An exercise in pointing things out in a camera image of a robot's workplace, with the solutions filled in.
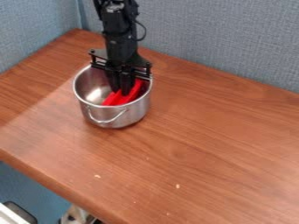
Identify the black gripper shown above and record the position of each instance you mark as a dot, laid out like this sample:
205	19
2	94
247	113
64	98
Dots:
122	63

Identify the red plastic block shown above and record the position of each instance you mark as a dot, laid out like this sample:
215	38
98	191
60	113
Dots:
118	99

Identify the metal pot with handle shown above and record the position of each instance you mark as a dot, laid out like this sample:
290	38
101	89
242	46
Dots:
91	90

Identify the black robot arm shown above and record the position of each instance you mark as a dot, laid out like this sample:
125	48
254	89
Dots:
118	16

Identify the white object under table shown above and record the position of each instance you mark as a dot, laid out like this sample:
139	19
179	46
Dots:
78	216

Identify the black and silver equipment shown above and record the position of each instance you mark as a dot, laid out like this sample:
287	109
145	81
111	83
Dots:
12	214

